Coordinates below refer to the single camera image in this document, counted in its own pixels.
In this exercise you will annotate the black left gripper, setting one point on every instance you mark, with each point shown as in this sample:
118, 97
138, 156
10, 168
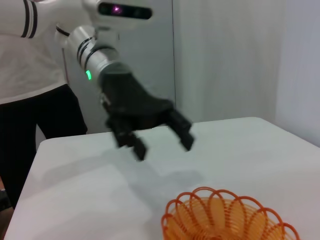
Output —
125, 100

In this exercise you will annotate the orange woven plastic basket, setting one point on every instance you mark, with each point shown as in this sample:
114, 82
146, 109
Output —
225, 220

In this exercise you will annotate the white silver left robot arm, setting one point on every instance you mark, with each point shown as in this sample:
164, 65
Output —
92, 55

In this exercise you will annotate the white robot head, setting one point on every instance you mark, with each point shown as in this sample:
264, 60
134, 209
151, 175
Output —
125, 11

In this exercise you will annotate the dark blurry equipment piece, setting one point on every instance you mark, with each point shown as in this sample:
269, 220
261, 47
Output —
4, 200

